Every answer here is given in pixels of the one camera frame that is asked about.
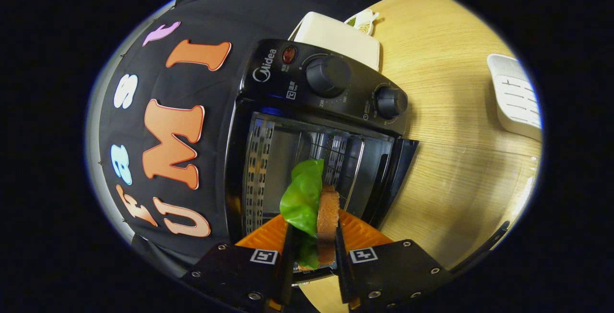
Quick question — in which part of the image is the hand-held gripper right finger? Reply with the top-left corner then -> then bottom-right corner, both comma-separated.
333,209 -> 454,312

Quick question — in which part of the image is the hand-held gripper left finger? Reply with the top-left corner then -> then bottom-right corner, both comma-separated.
180,214 -> 297,313

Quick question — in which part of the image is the bread sandwich with lettuce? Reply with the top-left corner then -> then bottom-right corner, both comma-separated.
280,158 -> 341,271

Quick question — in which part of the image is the black toaster oven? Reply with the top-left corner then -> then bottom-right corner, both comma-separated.
224,38 -> 538,286

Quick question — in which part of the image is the white pop-up toaster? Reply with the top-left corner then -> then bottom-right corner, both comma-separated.
294,12 -> 381,72

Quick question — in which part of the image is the white rectangular tray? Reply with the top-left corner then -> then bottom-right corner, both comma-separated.
486,53 -> 543,142

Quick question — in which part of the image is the small white condiment dish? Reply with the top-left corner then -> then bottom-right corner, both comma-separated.
344,9 -> 380,36

